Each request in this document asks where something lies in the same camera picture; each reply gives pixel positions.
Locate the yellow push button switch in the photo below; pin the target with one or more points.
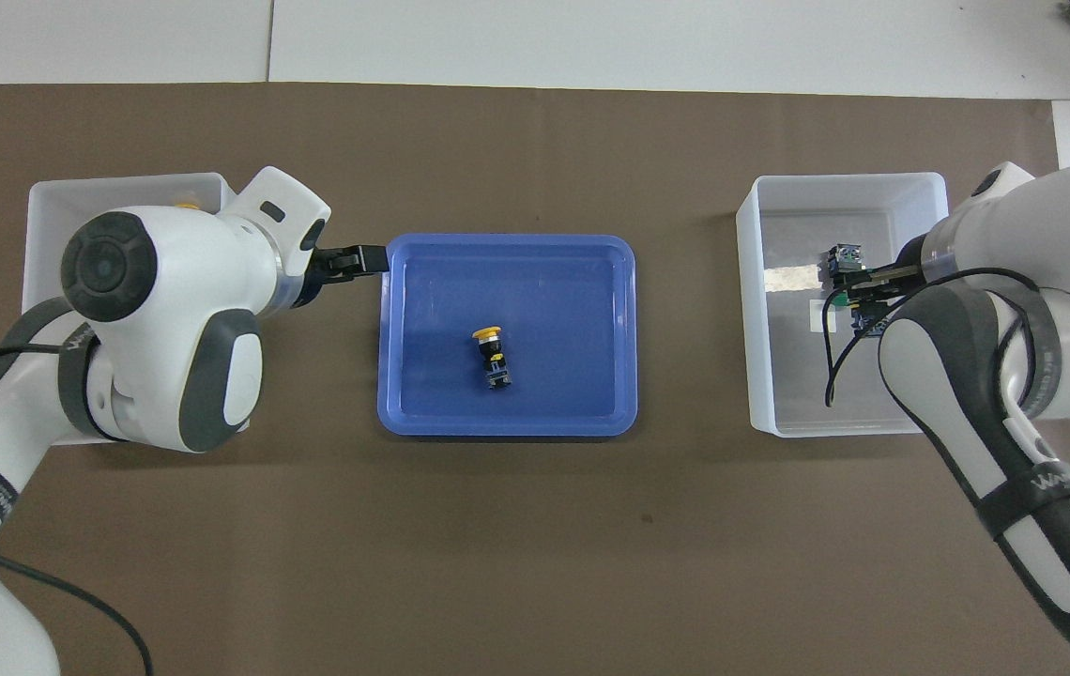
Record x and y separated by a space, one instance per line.
186 202
486 332

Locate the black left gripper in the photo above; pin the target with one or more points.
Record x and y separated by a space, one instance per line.
330 263

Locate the translucent white plastic box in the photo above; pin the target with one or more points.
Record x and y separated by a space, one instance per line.
779 376
122 192

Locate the blue plastic tray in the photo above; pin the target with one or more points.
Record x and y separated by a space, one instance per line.
573 300

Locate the green push button switch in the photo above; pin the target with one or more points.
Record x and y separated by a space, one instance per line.
863 325
845 255

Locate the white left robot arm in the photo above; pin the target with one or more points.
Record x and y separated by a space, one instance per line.
178 263

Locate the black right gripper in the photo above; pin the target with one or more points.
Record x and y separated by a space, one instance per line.
913 261

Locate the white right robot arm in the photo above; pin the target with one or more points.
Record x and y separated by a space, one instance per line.
1014 225

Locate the brown paper mat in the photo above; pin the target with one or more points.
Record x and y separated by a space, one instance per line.
535 545

